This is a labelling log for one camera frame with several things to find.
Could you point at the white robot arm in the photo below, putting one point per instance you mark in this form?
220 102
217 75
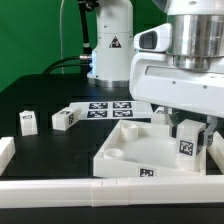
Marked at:
179 64

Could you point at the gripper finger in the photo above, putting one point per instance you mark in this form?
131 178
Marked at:
170 118
208 134

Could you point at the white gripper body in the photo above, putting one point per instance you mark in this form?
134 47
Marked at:
154 78

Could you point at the white fence wall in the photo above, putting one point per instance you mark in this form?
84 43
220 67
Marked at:
111 192

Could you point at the white marker tag sheet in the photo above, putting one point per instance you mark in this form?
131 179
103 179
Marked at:
113 110

